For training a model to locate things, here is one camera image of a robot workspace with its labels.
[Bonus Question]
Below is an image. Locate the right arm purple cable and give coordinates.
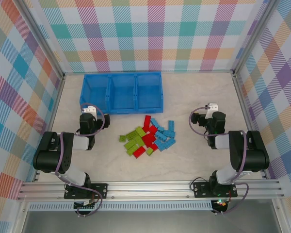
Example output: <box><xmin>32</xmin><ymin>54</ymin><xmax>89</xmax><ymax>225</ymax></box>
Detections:
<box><xmin>189</xmin><ymin>107</ymin><xmax>250</xmax><ymax>216</ymax></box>

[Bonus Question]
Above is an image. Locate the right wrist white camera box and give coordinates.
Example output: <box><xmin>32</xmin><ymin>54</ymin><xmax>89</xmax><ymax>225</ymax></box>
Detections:
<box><xmin>205</xmin><ymin>102</ymin><xmax>219</xmax><ymax>113</ymax></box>

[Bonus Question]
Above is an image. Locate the white slotted cable duct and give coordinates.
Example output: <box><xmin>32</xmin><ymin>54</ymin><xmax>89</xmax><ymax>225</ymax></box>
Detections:
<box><xmin>29</xmin><ymin>202</ymin><xmax>213</xmax><ymax>211</ymax></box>

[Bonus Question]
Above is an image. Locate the grey metal panel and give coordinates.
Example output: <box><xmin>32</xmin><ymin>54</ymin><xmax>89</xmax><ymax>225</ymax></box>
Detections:
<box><xmin>21</xmin><ymin>210</ymin><xmax>282</xmax><ymax>233</ymax></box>

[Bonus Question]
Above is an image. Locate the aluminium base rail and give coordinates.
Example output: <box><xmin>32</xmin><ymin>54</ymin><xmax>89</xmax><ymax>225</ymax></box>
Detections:
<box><xmin>16</xmin><ymin>181</ymin><xmax>286</xmax><ymax>201</ymax></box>

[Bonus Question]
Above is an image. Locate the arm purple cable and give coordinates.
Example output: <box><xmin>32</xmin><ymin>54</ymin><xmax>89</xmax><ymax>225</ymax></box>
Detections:
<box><xmin>189</xmin><ymin>107</ymin><xmax>250</xmax><ymax>216</ymax></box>
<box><xmin>54</xmin><ymin>103</ymin><xmax>105</xmax><ymax>218</ymax></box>

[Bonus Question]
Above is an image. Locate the aluminium frame post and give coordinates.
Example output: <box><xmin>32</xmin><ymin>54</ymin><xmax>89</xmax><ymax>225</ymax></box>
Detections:
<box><xmin>13</xmin><ymin>200</ymin><xmax>31</xmax><ymax>233</ymax></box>
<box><xmin>273</xmin><ymin>199</ymin><xmax>291</xmax><ymax>233</ymax></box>
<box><xmin>231</xmin><ymin>0</ymin><xmax>282</xmax><ymax>76</ymax></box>
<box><xmin>16</xmin><ymin>0</ymin><xmax>66</xmax><ymax>80</ymax></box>

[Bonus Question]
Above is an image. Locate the aluminium table edge rail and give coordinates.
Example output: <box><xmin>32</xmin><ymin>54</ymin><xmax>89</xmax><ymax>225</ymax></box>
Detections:
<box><xmin>64</xmin><ymin>69</ymin><xmax>235</xmax><ymax>75</ymax></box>
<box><xmin>232</xmin><ymin>72</ymin><xmax>270</xmax><ymax>179</ymax></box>
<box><xmin>32</xmin><ymin>75</ymin><xmax>66</xmax><ymax>183</ymax></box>

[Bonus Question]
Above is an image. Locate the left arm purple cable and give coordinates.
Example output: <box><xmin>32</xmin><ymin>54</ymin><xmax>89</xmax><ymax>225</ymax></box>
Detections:
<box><xmin>54</xmin><ymin>103</ymin><xmax>105</xmax><ymax>218</ymax></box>

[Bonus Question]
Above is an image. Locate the small electronics board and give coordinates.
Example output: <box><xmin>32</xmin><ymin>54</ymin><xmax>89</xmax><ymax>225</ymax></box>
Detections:
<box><xmin>74</xmin><ymin>200</ymin><xmax>97</xmax><ymax>210</ymax></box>
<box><xmin>212</xmin><ymin>199</ymin><xmax>228</xmax><ymax>212</ymax></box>

